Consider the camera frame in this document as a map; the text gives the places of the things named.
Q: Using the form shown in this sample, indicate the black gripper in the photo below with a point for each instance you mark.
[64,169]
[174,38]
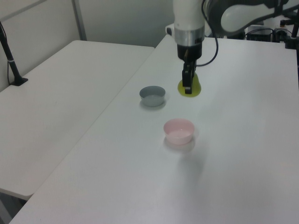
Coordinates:
[189,51]

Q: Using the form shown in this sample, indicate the green pear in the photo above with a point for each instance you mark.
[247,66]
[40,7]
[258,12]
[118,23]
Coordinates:
[196,89]

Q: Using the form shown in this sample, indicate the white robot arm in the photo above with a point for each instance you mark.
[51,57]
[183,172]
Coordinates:
[188,16]

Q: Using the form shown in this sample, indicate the grey bowl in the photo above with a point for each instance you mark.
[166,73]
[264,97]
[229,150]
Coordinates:
[152,98]

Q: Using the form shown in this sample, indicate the pink bowl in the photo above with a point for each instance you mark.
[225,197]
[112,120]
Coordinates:
[178,131]

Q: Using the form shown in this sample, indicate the black electronics box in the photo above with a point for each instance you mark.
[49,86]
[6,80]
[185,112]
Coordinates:
[261,33]

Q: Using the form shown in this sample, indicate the white side table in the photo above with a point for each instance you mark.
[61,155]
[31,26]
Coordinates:
[58,105]

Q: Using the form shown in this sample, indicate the black clamp mount with pole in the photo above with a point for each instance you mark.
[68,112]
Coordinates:
[290,40]

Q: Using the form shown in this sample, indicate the grey metal partition post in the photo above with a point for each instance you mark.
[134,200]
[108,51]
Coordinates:
[79,19]

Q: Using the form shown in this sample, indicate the black camera stand pole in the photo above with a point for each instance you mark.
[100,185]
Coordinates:
[10,60]

